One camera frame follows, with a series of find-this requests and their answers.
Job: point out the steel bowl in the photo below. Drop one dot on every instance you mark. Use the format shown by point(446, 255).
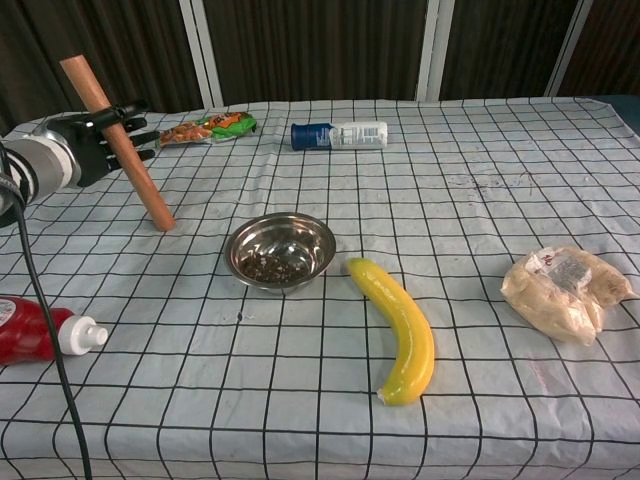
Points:
point(280, 250)

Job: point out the red ketchup bottle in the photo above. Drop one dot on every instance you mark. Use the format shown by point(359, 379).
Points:
point(25, 330)

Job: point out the clear bag of beige food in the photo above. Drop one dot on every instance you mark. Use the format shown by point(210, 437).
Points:
point(560, 295)

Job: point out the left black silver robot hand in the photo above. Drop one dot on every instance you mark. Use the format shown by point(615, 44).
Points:
point(85, 145)

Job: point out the yellow banana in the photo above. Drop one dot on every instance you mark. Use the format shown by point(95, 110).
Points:
point(405, 330)

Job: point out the green orange snack packet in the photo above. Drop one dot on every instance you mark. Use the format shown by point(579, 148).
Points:
point(215, 127)

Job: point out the blue white bottle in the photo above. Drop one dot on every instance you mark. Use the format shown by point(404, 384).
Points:
point(345, 135)

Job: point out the white partition post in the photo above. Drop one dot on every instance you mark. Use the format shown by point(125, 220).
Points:
point(434, 50)
point(202, 55)
point(567, 50)

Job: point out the wooden stick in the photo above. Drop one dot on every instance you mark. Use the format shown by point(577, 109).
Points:
point(135, 170)

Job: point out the white black checkered tablecloth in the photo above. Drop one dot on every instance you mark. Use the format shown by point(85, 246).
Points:
point(450, 200)

